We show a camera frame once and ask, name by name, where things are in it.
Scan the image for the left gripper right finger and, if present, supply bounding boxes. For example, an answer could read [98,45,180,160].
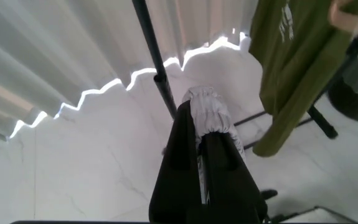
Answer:
[200,132,268,222]

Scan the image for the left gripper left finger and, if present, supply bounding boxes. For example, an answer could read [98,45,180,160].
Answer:
[149,101,203,222]

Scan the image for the pale grey shorts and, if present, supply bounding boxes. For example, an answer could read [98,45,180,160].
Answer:
[181,86,247,203]

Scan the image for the green shirt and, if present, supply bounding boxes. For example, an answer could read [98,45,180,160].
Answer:
[248,0,358,157]

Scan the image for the pink clothes hanger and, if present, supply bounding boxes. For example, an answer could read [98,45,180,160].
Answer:
[327,0,358,40]

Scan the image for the black clothes rack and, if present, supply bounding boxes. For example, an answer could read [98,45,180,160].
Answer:
[131,0,358,150]

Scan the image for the white laundry basket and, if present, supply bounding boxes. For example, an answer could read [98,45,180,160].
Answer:
[326,0,358,124]

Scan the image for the white curtain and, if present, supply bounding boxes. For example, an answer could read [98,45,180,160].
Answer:
[0,0,259,146]

